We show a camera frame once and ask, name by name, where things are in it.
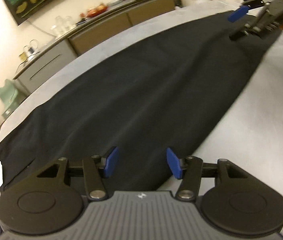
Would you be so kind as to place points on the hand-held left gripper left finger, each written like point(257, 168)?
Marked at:
point(112, 161)

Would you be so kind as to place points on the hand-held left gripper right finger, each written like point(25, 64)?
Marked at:
point(174, 162)

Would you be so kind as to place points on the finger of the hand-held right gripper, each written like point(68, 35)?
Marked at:
point(237, 13)
point(261, 22)

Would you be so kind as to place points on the black pants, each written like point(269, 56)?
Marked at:
point(131, 92)

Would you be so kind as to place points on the dark basket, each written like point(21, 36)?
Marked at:
point(177, 2)

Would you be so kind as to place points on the green plastic chair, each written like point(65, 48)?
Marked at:
point(11, 97)

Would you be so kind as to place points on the long grey brown sideboard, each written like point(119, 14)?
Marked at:
point(99, 30)

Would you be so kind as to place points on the small yellow cup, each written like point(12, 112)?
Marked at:
point(22, 56)

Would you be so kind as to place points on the red plate of fruit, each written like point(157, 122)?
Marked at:
point(96, 10)

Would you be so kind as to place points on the black phone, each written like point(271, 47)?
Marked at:
point(81, 21)

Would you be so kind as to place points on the tray of clear glass cups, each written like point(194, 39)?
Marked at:
point(61, 26)

